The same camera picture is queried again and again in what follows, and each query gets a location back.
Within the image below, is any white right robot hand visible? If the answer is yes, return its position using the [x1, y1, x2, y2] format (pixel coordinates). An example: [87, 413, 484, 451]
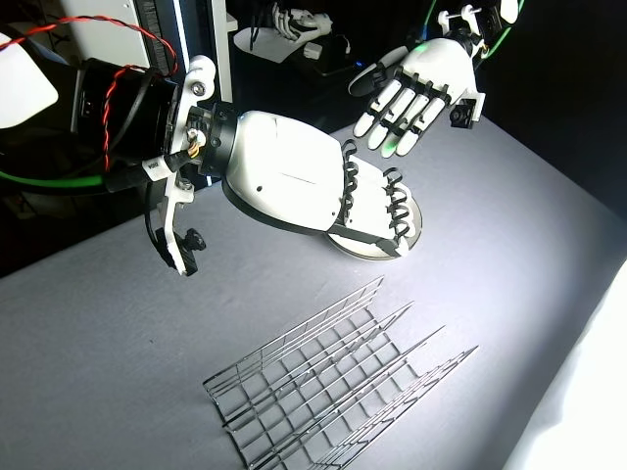
[198, 110, 411, 259]

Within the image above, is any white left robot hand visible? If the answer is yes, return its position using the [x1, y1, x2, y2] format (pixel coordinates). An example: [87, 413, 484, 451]
[347, 38, 484, 159]

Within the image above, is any plain grey-white plate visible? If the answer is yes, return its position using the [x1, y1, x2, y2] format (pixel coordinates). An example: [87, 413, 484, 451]
[337, 193, 423, 259]

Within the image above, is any black device with blue light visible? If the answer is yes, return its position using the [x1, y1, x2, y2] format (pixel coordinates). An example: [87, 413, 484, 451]
[313, 33, 368, 77]

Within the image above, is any spare white robot hand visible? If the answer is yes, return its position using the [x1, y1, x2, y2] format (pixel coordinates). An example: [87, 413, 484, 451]
[266, 0, 334, 43]

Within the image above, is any white and black robot column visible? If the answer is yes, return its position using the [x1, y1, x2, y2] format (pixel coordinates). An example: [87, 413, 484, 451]
[58, 0, 236, 190]

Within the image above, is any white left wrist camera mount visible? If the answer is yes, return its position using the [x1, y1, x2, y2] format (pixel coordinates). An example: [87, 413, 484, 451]
[437, 3, 489, 131]

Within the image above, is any green cable on left arm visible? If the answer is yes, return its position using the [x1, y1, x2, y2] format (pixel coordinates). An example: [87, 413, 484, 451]
[420, 0, 525, 63]

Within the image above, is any green cable on arm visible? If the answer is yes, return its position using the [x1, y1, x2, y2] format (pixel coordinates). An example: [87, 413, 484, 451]
[420, 0, 525, 63]
[0, 168, 107, 190]

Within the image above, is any red and black twisted wire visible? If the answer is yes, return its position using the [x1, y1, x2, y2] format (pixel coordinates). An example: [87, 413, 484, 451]
[0, 15, 180, 172]

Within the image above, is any metal wire dish rack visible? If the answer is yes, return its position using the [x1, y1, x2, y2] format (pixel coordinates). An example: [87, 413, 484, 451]
[202, 275, 480, 470]

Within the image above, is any green cable on right arm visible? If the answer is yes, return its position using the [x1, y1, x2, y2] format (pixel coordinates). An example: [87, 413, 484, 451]
[0, 168, 107, 190]

